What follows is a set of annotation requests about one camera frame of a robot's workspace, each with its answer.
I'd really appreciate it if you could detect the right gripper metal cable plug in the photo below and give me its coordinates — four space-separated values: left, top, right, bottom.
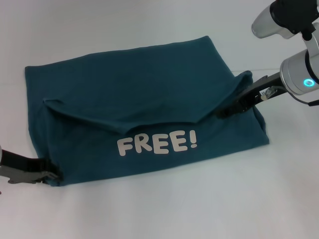
259 86 319 107

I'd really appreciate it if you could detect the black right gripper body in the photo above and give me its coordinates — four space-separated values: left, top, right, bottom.
245 72 288 103

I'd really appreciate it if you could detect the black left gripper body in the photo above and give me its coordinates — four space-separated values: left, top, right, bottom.
0 149 43 185

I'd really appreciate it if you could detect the teal blue shirt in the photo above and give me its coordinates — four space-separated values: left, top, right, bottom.
24 36 270 188

